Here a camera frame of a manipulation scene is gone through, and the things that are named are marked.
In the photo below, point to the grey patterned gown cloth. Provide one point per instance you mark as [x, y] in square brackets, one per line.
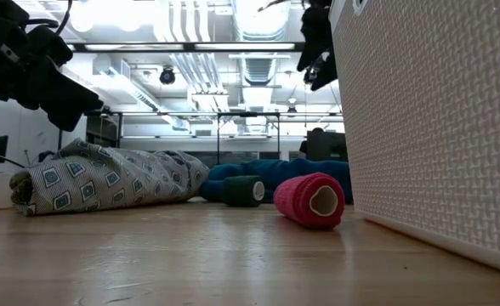
[114, 178]

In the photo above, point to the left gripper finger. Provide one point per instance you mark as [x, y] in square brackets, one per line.
[63, 102]

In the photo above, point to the red bandage roll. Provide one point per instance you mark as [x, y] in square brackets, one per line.
[297, 200]

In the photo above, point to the black ceiling spotlight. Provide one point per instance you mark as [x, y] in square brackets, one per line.
[167, 76]

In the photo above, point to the small black pendant lamp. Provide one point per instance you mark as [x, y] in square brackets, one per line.
[292, 111]

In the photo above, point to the dark blue scrub cloth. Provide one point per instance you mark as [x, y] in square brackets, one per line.
[301, 170]

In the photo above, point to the person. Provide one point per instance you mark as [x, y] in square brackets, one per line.
[317, 129]

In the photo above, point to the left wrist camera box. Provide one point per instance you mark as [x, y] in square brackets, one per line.
[50, 44]

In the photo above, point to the black monitor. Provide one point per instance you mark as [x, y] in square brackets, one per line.
[326, 146]

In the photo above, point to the large white woven-texture bin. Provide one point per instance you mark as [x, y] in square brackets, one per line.
[437, 127]

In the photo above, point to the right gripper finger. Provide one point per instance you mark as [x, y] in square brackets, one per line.
[326, 78]
[316, 55]

